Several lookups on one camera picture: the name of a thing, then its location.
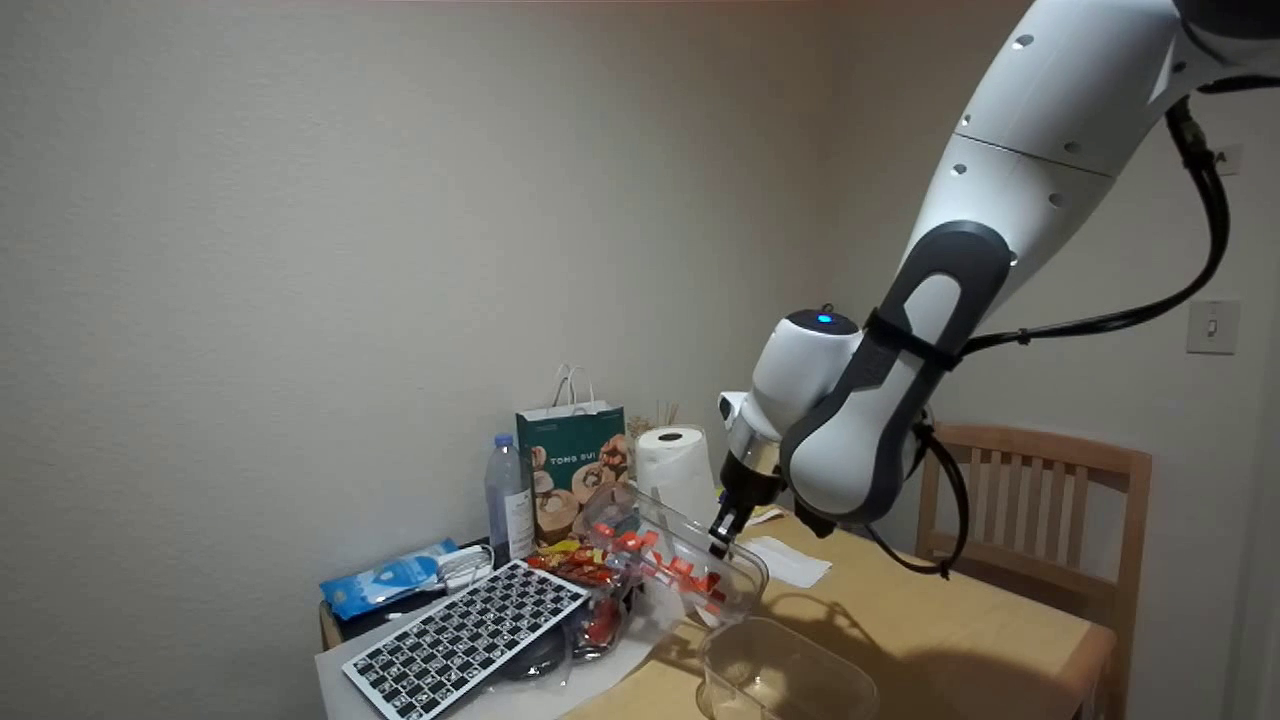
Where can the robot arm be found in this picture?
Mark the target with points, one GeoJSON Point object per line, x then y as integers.
{"type": "Point", "coordinates": [1030, 130]}

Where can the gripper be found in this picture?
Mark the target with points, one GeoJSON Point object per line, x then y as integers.
{"type": "Point", "coordinates": [752, 486]}

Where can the green paper gift bag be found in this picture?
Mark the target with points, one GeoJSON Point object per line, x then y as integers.
{"type": "Point", "coordinates": [572, 455]}

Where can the clear plastic water bottle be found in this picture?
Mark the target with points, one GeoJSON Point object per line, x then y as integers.
{"type": "Point", "coordinates": [509, 505]}

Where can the blue packet of wipes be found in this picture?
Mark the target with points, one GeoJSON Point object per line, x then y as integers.
{"type": "Point", "coordinates": [385, 580]}

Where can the small white wall plate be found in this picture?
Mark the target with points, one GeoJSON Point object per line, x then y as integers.
{"type": "Point", "coordinates": [1229, 159]}

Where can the heap of red wrapped candies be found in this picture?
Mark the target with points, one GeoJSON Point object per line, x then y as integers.
{"type": "Point", "coordinates": [668, 570]}

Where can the bundle of reed sticks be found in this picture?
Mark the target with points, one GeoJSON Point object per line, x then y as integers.
{"type": "Point", "coordinates": [667, 413]}

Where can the white paper napkin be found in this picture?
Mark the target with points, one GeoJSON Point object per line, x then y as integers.
{"type": "Point", "coordinates": [790, 562]}

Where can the wooden chair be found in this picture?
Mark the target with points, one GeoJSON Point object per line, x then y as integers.
{"type": "Point", "coordinates": [1040, 500]}

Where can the white light switch plate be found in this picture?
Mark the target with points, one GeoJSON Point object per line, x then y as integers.
{"type": "Point", "coordinates": [1213, 327]}

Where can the empty clear plastic container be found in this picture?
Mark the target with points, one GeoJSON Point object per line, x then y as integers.
{"type": "Point", "coordinates": [780, 672]}

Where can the black and white calibration board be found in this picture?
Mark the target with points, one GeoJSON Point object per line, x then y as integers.
{"type": "Point", "coordinates": [465, 635]}

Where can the white paper towel roll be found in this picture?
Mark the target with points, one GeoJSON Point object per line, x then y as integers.
{"type": "Point", "coordinates": [675, 465]}

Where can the clear bag of candies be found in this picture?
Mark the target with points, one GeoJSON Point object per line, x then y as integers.
{"type": "Point", "coordinates": [598, 625]}

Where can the clear plastic container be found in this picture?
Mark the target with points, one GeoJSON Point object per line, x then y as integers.
{"type": "Point", "coordinates": [690, 550]}
{"type": "Point", "coordinates": [780, 672]}

